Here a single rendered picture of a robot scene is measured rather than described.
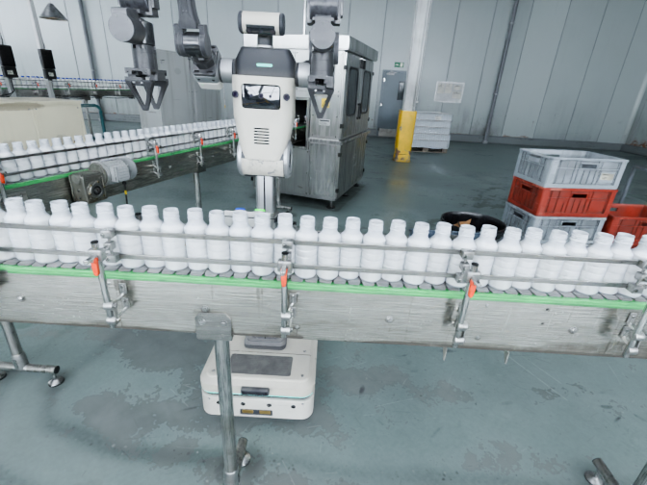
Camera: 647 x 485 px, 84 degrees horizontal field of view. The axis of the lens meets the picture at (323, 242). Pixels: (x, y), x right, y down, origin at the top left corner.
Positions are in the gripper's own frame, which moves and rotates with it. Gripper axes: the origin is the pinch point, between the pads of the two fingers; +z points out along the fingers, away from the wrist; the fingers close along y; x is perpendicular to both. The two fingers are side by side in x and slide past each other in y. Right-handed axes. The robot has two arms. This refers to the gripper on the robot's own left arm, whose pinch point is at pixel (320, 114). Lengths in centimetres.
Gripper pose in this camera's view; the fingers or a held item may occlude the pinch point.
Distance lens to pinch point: 100.7
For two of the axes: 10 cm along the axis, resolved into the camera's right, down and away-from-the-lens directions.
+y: 0.3, -3.7, 9.3
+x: -10.0, -0.5, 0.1
